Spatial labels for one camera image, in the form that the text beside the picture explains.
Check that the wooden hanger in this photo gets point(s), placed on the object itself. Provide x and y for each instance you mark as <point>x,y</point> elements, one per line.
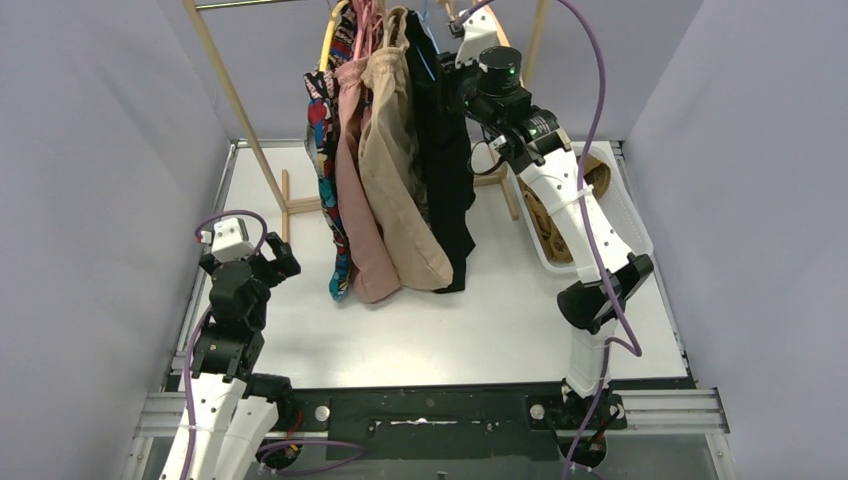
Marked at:
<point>453,9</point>

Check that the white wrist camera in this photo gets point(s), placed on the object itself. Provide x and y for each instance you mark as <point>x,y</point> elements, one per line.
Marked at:
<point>232,240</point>
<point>476,30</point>

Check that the yellow hanger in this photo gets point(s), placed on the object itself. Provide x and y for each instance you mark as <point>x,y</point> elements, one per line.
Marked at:
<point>334,18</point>

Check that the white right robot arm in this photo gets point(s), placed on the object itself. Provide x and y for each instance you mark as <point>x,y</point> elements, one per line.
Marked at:
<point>532,143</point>

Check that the black shorts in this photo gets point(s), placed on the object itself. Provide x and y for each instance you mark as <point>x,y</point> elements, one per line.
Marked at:
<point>444,150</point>

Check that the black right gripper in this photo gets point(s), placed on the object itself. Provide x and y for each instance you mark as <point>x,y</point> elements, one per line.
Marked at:
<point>449,79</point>

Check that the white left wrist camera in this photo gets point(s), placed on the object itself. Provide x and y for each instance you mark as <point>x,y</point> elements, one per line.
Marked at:
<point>232,240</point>

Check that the brown shorts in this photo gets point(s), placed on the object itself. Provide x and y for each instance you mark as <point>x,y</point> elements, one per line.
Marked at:
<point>598,174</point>

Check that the comic print shorts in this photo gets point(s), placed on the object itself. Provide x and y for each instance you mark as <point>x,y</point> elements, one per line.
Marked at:
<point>322,137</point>

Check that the pink shorts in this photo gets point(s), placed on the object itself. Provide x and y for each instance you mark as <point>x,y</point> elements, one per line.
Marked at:
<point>374,277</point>

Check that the pink hanger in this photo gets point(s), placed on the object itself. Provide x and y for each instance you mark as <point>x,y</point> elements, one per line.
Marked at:
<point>369,20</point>

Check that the white plastic basket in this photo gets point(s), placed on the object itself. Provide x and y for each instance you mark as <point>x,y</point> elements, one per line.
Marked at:
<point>616,203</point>

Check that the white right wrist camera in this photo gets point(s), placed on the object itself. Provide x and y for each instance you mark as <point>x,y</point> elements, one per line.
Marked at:
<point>476,30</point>

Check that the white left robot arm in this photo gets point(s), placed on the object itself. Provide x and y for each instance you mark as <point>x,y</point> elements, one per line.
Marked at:
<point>229,408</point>

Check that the beige shorts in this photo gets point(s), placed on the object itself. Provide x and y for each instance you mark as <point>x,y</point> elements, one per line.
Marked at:
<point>391,181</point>

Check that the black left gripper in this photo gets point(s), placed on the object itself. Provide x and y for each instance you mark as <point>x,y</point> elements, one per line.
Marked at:
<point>266,266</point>

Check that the blue hanger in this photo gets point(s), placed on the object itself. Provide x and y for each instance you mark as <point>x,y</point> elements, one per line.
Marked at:
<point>423,15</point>

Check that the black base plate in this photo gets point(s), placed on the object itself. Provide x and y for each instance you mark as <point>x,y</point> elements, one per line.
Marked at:
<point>538,421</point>

